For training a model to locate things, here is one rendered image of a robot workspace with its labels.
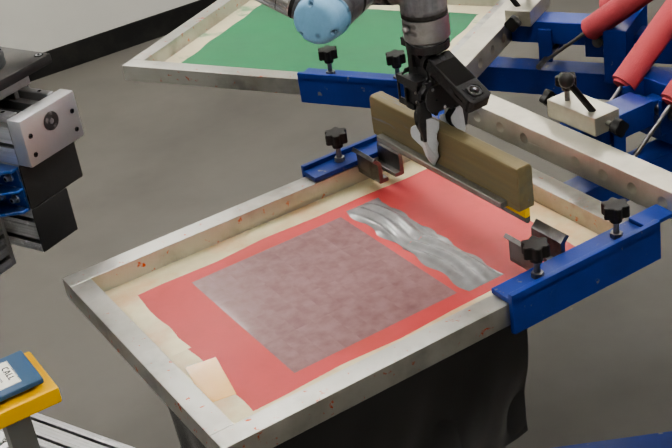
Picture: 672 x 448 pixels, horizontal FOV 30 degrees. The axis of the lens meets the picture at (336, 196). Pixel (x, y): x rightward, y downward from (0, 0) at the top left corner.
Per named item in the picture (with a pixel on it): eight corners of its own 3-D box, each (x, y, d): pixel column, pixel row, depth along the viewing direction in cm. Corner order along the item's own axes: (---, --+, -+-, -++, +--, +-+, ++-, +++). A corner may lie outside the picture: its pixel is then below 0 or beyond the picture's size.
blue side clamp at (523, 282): (515, 335, 187) (511, 296, 183) (493, 321, 191) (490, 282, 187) (661, 258, 199) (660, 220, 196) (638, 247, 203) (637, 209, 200)
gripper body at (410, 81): (435, 91, 212) (427, 24, 206) (466, 106, 205) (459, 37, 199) (398, 106, 208) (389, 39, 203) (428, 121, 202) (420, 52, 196)
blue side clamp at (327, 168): (320, 207, 230) (314, 173, 227) (305, 198, 234) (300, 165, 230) (450, 151, 242) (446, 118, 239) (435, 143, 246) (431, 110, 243)
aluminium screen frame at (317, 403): (227, 471, 167) (222, 449, 165) (67, 297, 212) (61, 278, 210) (658, 248, 200) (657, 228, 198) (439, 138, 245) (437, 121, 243)
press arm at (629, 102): (583, 157, 222) (581, 132, 219) (560, 147, 226) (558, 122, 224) (654, 125, 229) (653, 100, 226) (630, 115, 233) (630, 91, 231)
